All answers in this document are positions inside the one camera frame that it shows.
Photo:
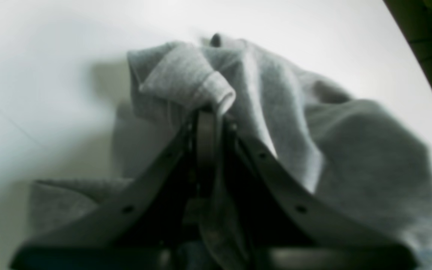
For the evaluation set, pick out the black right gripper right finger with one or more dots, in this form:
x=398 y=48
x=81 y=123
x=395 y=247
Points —
x=287 y=228

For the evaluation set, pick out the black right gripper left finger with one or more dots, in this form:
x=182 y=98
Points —
x=148 y=225

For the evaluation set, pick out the light grey printed T-shirt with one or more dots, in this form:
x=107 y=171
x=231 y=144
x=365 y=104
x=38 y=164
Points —
x=349 y=153

